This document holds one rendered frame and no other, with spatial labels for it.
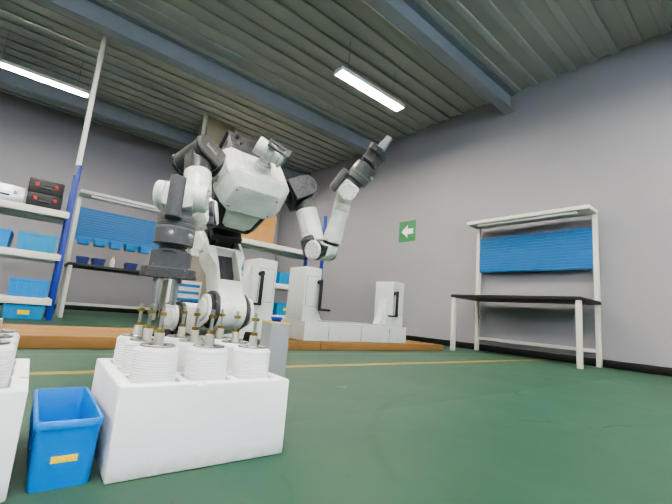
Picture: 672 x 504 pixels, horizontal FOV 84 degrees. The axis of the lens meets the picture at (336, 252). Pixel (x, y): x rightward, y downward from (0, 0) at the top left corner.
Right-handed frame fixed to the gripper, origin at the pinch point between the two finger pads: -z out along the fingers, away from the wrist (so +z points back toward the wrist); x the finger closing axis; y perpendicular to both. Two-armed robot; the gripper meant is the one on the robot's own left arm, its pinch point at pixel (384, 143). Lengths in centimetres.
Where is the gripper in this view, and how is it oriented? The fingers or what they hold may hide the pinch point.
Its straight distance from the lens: 150.6
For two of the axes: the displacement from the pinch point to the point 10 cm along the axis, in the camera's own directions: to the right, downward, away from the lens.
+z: -6.2, 7.7, 1.2
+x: -2.8, -0.8, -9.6
